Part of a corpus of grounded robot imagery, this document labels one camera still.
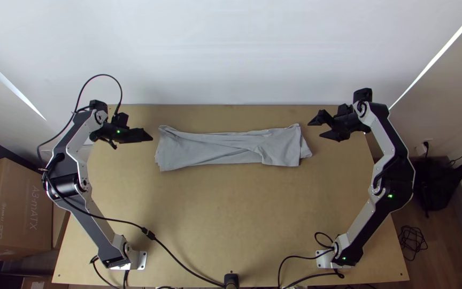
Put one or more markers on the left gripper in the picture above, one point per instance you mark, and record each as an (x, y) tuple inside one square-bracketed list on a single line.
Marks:
[(114, 134)]

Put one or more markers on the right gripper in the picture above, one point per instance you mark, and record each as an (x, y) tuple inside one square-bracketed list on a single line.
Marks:
[(347, 125)]

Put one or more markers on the grey t-shirt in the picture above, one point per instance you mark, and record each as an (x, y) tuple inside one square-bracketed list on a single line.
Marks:
[(223, 148)]

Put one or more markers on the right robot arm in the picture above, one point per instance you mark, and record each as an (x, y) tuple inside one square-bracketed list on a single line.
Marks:
[(387, 160)]

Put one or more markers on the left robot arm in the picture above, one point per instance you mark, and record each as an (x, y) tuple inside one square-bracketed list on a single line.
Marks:
[(75, 138)]

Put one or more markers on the black bag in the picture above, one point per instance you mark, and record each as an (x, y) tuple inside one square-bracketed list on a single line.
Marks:
[(435, 184)]

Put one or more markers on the brown cardboard box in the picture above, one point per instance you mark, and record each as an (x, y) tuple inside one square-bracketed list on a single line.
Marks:
[(10, 204)]

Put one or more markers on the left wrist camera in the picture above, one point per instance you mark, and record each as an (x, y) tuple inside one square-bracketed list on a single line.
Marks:
[(120, 119)]

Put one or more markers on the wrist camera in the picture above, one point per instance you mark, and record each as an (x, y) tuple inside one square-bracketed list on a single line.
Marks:
[(345, 110), (120, 119)]

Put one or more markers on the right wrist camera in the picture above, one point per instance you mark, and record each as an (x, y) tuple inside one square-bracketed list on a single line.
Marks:
[(345, 110)]

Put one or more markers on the white wall socket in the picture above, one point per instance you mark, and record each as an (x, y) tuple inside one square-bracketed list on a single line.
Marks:
[(421, 149)]

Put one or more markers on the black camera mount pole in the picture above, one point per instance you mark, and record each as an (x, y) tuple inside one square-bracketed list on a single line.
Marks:
[(231, 281)]

